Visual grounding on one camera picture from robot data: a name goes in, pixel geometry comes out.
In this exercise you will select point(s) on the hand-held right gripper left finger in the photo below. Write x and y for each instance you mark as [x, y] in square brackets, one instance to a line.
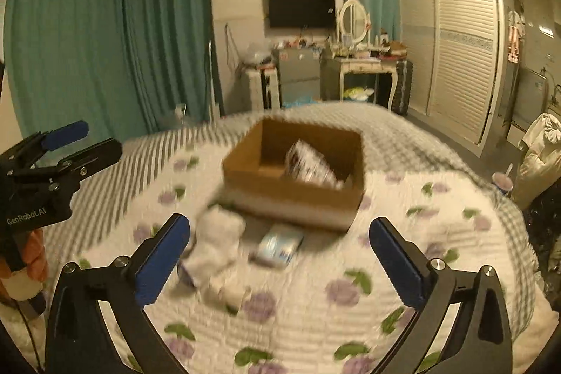
[161, 264]

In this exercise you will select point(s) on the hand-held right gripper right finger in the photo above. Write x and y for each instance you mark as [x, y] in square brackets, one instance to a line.
[396, 264]

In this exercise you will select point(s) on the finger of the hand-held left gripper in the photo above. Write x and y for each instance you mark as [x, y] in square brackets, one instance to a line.
[96, 155]
[65, 136]

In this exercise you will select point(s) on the white sock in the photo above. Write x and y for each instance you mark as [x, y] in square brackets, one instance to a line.
[219, 242]

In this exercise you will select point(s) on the blue white tissue packet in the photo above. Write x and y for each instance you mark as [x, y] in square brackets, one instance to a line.
[278, 246]

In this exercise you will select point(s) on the brown cardboard box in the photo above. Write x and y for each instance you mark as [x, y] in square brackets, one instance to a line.
[245, 177]

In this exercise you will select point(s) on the patterned soft packet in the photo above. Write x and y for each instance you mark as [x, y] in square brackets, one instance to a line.
[309, 163]

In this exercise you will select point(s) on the white floral blanket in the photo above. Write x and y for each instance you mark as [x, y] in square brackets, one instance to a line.
[315, 304]

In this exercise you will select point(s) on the drink cup with straw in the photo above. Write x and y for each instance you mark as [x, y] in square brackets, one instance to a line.
[502, 183]

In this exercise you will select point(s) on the dark cloth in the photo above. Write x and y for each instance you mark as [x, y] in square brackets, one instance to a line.
[548, 234]

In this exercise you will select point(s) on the floral quilted bed cover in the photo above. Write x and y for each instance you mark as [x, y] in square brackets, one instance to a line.
[315, 113]

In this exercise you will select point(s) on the yellow white bag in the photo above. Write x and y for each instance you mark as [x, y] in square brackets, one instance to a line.
[357, 94]

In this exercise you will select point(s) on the white low cabinet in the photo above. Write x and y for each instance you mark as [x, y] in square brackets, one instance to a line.
[258, 89]

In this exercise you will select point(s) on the dark suitcase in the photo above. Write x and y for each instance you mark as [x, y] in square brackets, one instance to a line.
[403, 87]

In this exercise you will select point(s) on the white clothes pile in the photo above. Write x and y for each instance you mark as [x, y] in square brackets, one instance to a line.
[537, 155]

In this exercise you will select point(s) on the blue plastic bag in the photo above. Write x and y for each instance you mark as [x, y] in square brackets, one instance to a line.
[300, 101]

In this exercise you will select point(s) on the clear plastic bag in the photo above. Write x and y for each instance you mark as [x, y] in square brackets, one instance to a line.
[256, 52]

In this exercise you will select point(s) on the white dressing table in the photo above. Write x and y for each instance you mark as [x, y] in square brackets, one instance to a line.
[363, 67]

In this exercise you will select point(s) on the grey small fridge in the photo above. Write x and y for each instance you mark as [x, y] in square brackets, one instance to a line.
[298, 76]

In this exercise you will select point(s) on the white louvred wardrobe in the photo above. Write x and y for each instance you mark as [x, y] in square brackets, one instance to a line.
[460, 49]

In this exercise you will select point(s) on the white oval mirror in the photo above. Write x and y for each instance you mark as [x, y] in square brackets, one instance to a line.
[354, 20]

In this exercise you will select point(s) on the hanging light garment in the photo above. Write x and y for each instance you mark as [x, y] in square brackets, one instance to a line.
[515, 36]

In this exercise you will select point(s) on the black wall television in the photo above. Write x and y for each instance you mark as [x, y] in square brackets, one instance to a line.
[302, 8]

